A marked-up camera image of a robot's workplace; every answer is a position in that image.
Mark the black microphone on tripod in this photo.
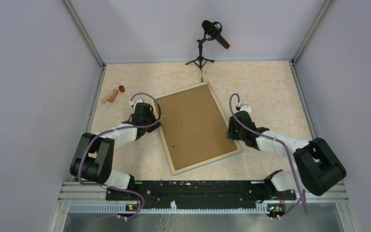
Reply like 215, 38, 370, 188
185, 20, 230, 83

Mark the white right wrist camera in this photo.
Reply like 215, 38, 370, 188
236, 104, 252, 114

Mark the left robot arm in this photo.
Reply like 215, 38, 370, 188
70, 101, 161, 200

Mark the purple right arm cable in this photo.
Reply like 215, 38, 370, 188
229, 93, 309, 220

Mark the wooden picture frame blue edge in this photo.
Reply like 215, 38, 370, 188
153, 82, 243, 176

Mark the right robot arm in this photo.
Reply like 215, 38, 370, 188
227, 111, 347, 199

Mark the wooden block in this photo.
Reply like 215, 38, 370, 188
107, 89, 119, 103
100, 90, 113, 103

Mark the brown backing board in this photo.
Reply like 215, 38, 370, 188
157, 85, 238, 171

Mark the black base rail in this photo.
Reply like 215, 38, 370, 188
105, 180, 297, 209

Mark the small brown cylinder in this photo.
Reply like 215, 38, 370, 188
118, 85, 126, 93

